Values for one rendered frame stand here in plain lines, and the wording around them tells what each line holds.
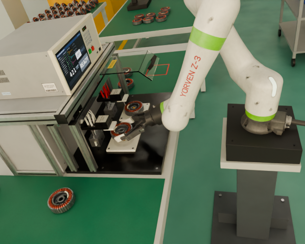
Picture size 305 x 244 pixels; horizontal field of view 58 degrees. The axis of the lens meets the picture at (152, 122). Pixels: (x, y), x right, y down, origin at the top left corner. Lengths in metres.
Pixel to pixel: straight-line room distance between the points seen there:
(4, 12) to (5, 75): 3.91
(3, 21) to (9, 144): 4.01
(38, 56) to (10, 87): 0.24
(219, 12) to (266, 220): 1.19
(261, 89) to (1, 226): 1.19
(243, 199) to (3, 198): 1.18
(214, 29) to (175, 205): 1.42
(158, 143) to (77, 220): 0.50
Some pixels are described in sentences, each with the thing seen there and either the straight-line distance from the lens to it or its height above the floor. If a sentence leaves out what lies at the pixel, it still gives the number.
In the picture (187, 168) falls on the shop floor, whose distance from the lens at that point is 2.24.
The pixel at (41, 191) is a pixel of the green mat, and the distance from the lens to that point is 1.40.
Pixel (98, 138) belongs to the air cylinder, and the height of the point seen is 0.82.
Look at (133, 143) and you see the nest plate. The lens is 1.36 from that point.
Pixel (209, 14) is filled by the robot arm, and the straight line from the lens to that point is 0.89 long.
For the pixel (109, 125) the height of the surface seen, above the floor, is 0.89.
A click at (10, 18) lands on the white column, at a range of 5.20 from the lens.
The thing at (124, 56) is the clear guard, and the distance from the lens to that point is 1.55.
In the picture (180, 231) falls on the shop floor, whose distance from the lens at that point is 1.93.
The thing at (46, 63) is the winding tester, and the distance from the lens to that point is 1.18.
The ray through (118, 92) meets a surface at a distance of 1.51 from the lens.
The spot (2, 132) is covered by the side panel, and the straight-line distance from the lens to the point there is 1.37.
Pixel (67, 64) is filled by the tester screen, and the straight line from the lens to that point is 1.21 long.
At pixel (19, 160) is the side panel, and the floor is 0.85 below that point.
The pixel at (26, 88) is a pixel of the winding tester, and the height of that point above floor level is 1.16.
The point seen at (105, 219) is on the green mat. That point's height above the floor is 0.75.
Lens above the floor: 1.67
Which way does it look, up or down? 37 degrees down
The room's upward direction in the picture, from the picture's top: 13 degrees counter-clockwise
